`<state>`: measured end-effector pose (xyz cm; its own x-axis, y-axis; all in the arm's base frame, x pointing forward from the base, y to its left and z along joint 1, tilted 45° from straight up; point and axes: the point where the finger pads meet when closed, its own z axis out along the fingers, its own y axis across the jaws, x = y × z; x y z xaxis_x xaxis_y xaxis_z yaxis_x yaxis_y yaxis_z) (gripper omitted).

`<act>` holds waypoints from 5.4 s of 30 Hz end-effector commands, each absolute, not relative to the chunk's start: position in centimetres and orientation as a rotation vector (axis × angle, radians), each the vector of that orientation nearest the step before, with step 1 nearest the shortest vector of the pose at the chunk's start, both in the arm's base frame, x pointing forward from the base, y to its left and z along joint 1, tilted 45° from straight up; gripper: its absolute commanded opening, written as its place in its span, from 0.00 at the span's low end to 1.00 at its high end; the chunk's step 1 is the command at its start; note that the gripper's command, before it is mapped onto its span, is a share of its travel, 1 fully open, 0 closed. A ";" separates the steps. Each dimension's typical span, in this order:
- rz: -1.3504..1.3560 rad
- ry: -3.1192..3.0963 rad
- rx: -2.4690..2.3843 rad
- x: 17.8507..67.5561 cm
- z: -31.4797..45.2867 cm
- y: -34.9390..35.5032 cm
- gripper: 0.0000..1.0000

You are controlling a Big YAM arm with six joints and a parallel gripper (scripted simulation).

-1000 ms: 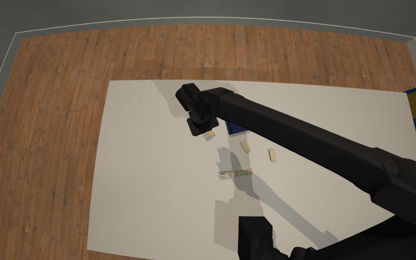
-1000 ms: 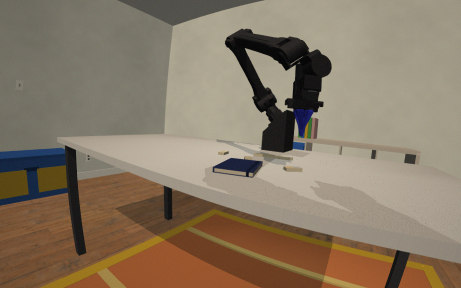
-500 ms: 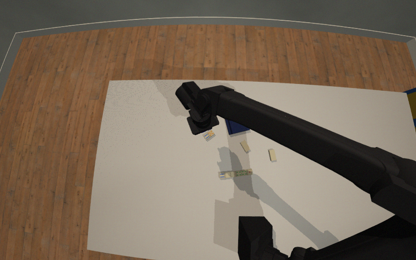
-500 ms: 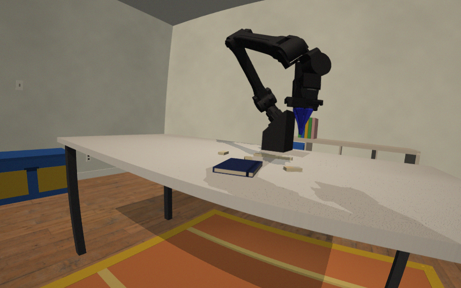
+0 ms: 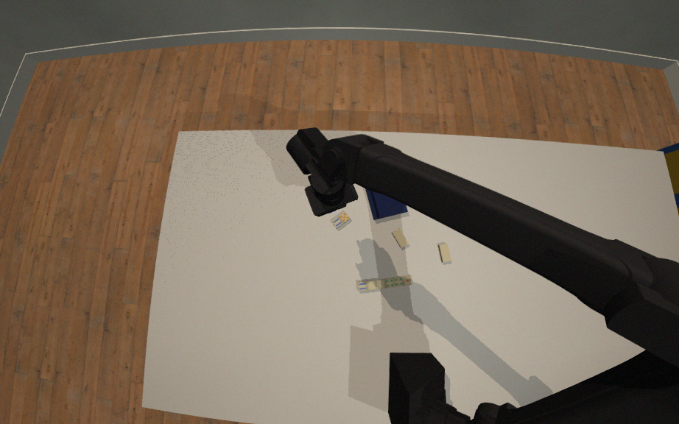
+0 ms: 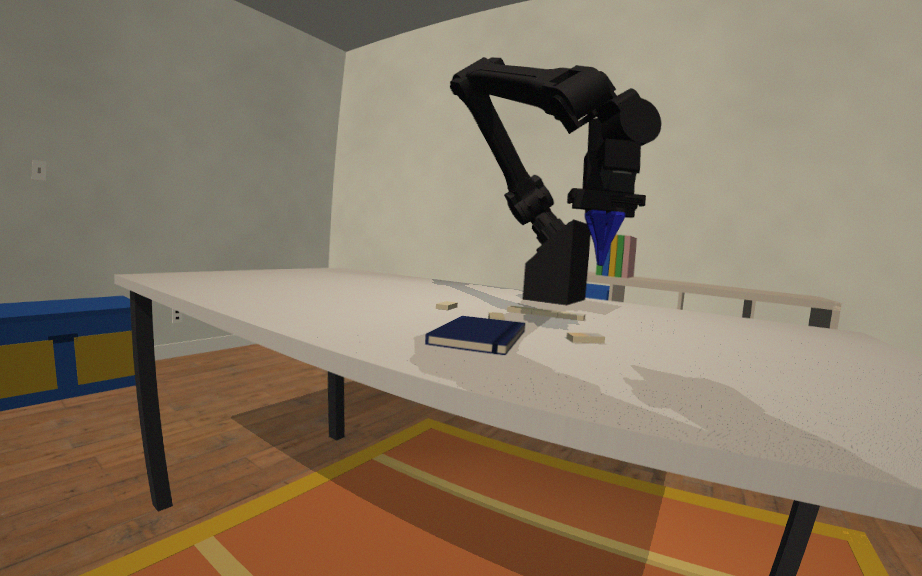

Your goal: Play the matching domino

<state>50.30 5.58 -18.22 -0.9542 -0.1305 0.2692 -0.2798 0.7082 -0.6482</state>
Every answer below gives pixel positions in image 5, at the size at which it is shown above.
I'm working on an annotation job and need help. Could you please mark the dark blue notebook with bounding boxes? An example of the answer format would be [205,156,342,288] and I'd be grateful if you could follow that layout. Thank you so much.
[365,189,408,220]

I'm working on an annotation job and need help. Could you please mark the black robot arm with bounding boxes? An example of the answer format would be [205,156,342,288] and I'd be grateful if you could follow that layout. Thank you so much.
[286,127,679,424]

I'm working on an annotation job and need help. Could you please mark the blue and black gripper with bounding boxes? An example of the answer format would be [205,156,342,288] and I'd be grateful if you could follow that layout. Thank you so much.
[305,183,358,216]

